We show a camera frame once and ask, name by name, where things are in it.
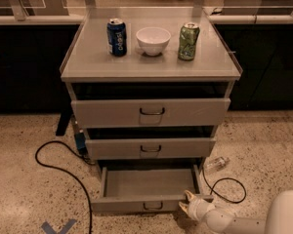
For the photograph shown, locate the clear plastic bottle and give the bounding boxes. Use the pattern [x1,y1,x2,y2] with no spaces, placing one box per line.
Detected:
[204,157,230,174]

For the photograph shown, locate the grey drawer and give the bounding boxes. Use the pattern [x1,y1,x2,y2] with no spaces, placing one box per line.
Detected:
[86,137,216,160]
[92,165,213,214]
[71,98,230,128]

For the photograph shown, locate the green soda can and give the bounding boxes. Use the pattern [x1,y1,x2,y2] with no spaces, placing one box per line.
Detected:
[178,22,200,60]

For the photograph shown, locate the grey drawer cabinet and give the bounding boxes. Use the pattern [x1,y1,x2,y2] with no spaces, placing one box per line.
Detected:
[59,6,243,180]

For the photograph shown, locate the black cable left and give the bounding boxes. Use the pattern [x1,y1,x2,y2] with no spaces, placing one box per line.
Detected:
[34,140,96,234]

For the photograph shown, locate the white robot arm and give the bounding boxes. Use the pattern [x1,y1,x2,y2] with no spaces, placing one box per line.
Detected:
[179,190,293,234]

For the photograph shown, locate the white ceramic bowl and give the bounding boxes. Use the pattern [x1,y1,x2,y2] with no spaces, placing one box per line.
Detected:
[136,27,171,56]

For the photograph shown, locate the grey middle drawer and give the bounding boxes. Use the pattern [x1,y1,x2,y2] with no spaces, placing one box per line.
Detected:
[86,137,216,160]

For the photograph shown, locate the blue Pepsi can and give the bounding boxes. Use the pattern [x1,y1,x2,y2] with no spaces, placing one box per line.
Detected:
[106,18,127,57]

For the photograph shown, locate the grey bottom drawer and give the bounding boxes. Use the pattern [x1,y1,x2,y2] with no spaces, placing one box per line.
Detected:
[92,165,213,214]

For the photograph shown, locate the grey top drawer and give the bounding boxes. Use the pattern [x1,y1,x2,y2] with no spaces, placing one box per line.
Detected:
[71,98,230,128]

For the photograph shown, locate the blue power adapter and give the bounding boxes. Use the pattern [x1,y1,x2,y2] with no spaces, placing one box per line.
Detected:
[74,133,87,155]

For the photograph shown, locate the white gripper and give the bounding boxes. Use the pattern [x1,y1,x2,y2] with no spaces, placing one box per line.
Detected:
[179,190,215,221]

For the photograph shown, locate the black table leg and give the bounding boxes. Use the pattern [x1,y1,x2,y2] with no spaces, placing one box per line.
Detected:
[56,109,72,137]

